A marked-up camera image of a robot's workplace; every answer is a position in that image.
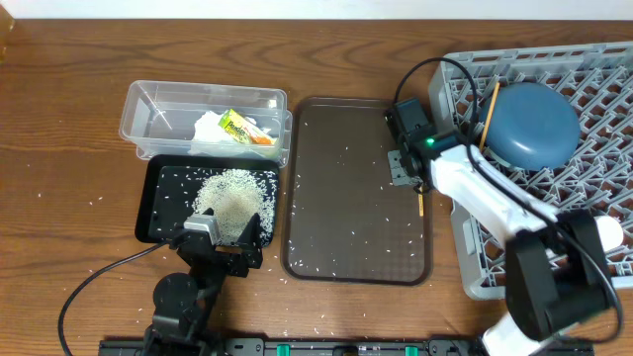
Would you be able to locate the wooden chopstick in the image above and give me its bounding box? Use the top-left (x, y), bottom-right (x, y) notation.
top-left (417, 194), bottom-right (424, 217)
top-left (479, 82), bottom-right (500, 152)

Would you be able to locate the white tissue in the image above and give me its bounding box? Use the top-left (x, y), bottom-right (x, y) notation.
top-left (189, 110), bottom-right (253, 156)

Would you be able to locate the yellow green snack wrapper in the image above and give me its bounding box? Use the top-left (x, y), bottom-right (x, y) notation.
top-left (219, 109), bottom-right (276, 145)

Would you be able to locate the dark blue plate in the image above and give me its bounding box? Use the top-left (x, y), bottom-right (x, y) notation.
top-left (479, 82), bottom-right (581, 171)

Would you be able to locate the pink cup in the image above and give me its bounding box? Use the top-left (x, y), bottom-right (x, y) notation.
top-left (594, 216), bottom-right (624, 252)

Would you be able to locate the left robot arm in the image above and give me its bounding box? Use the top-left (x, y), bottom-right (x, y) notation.
top-left (139, 211), bottom-right (263, 355)

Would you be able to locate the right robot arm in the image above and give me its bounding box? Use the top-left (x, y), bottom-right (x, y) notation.
top-left (392, 133), bottom-right (624, 355)

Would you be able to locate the black waste tray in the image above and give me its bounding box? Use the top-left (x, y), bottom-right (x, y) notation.
top-left (135, 154), bottom-right (279, 243)

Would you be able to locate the grey dishwasher rack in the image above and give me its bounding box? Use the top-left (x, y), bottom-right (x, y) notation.
top-left (429, 42), bottom-right (632, 300)

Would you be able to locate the pile of rice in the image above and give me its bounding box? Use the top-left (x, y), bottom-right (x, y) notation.
top-left (193, 169), bottom-right (278, 247)

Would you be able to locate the brown serving tray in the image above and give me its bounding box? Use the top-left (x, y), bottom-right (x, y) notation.
top-left (282, 97), bottom-right (432, 286)

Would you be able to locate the clear plastic bin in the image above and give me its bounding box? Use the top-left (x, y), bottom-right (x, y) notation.
top-left (119, 80), bottom-right (293, 167)

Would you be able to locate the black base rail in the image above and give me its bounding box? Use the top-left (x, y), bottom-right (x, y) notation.
top-left (98, 338), bottom-right (485, 356)

